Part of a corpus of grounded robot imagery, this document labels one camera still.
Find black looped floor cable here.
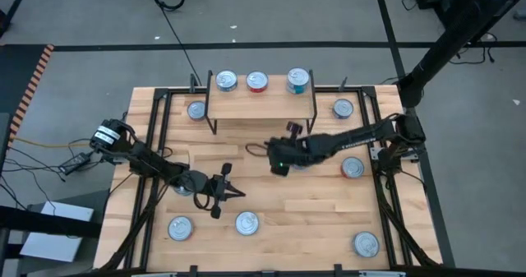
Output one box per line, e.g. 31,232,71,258
151,0,203,87

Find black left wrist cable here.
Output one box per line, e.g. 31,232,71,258
192,190,215,211

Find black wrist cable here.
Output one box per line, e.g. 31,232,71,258
192,190,215,211
245,142,270,158

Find thin black floor cable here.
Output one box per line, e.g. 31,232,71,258
0,145,62,212
448,32,499,66

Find wooden shelf black metal legs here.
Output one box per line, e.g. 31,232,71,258
205,69,320,136

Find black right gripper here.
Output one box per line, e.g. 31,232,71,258
266,136,325,176

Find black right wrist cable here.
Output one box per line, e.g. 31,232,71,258
245,142,270,158

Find black metal beam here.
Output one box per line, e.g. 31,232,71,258
0,205,104,239

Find black metal table frame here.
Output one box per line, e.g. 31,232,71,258
94,75,443,277

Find round silver-lidded tuna can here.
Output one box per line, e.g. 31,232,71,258
187,100,208,122
353,231,381,259

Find white flat box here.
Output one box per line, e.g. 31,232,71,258
19,201,95,264

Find red label tuna can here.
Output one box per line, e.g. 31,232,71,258
246,70,270,94
167,215,195,242
340,156,366,180

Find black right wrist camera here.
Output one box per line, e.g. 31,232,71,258
286,121,304,141

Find black mat orange striped edge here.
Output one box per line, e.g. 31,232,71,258
0,44,55,149

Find black power adapter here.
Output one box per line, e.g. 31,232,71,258
58,152,92,175

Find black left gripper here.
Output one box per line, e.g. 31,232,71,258
207,164,247,220

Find long yellow floor cable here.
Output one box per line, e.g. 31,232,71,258
12,135,94,150

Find tall black post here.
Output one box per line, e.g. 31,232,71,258
397,0,526,108

